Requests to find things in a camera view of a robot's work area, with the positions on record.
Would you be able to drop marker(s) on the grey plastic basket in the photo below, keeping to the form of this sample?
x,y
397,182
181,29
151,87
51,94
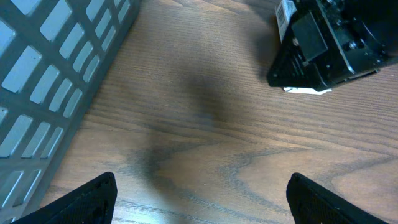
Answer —
x,y
54,56

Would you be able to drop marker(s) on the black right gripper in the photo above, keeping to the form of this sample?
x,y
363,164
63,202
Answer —
x,y
329,43

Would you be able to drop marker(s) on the white Panadol box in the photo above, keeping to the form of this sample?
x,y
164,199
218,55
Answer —
x,y
284,12

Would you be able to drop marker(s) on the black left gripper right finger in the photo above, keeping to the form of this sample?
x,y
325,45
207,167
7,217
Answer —
x,y
309,202

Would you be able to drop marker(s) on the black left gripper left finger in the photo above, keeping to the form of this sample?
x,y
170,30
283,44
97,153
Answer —
x,y
91,203

